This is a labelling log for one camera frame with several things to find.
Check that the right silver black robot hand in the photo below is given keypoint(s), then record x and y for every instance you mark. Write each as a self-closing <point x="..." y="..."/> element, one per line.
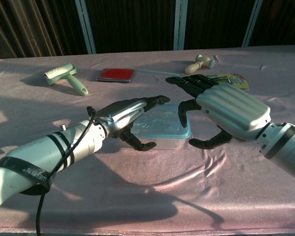
<point x="236" y="108"/>

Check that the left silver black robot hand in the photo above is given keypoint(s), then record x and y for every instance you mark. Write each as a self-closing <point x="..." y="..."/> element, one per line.
<point x="120" y="113"/>

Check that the blue container lid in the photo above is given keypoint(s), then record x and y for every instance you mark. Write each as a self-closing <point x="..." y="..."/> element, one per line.
<point x="159" y="123"/>

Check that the clear plastic container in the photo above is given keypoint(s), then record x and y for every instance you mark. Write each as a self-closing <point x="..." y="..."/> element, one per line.
<point x="167" y="143"/>

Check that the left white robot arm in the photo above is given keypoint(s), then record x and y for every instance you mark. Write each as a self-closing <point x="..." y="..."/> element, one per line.
<point x="39" y="152"/>

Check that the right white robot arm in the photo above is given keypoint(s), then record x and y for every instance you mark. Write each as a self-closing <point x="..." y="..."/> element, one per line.
<point x="285" y="142"/>

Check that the yellow razor blister pack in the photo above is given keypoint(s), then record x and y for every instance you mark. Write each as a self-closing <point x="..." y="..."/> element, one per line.
<point x="238" y="81"/>

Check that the red stamp pad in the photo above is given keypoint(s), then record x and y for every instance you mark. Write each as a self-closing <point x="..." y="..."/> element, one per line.
<point x="116" y="74"/>

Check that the wooden massage hammer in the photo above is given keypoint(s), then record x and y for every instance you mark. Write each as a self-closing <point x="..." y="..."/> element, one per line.
<point x="194" y="67"/>

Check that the pink tablecloth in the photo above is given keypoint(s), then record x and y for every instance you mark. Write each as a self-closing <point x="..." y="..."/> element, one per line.
<point x="113" y="184"/>

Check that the green lint roller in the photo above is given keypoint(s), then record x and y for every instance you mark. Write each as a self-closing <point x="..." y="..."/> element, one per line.
<point x="59" y="73"/>

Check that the grey metal frame post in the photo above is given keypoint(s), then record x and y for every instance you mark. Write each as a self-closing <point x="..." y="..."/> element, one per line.
<point x="86" y="27"/>
<point x="180" y="24"/>
<point x="252" y="24"/>

